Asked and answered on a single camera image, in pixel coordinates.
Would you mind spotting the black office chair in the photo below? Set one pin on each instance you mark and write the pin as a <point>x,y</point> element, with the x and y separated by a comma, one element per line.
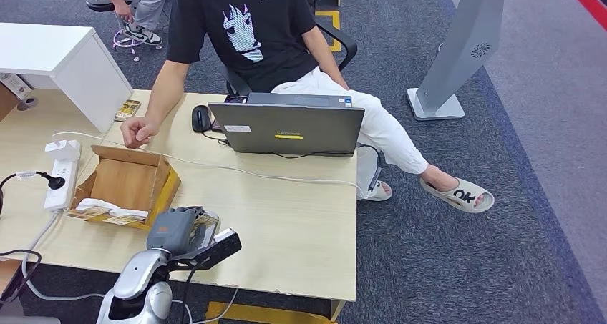
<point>347,42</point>

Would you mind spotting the tape roll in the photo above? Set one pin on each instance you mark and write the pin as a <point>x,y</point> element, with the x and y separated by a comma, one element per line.
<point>27,104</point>

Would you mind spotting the person's right forearm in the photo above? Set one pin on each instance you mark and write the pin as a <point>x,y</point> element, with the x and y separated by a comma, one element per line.
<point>163,92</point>

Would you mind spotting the small labelled carton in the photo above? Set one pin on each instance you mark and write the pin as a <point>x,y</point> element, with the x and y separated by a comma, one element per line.
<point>15,86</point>

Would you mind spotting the plain beige sandal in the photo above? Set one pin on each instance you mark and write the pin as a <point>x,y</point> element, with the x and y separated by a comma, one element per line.
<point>380,194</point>

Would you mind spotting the dark phone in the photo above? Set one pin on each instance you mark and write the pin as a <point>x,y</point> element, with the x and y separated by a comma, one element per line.
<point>235,99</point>

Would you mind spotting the white desk shelf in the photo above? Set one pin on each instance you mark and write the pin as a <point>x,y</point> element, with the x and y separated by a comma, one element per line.
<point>47,47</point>

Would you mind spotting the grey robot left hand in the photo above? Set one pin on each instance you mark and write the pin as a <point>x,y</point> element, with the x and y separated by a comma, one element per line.
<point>173,229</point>

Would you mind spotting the person's right hand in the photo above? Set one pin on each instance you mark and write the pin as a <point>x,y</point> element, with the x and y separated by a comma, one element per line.
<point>138,132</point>

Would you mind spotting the black computer mouse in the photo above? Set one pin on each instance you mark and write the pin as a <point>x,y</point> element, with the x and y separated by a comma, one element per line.
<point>201,119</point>

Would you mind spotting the white power strip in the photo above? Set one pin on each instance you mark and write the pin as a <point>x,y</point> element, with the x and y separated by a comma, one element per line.
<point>60,184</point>

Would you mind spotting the person's left forearm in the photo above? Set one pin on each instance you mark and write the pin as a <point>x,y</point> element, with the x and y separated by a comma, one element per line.
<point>326,56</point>

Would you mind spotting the beige sandal with black print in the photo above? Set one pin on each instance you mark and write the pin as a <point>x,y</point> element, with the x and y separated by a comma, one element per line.
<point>464,196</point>

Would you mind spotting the open cardboard box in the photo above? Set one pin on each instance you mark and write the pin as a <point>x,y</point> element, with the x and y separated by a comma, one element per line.
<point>125,184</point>

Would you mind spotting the black round stool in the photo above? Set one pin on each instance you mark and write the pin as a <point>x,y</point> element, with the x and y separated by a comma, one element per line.
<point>102,7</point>

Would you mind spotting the grey laptop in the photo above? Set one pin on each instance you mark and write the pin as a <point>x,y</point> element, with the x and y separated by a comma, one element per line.
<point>287,127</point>

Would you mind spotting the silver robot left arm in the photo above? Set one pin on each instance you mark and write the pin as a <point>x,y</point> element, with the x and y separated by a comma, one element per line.
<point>137,284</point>

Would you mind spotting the white charger adapter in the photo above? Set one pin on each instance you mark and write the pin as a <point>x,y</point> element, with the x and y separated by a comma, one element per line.
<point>62,150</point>

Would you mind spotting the yellow desk frame beam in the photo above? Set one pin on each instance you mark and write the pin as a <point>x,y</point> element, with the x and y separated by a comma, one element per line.
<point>265,313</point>

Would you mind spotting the grey kiosk stand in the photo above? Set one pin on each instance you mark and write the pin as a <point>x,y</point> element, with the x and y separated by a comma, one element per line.
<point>456,51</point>

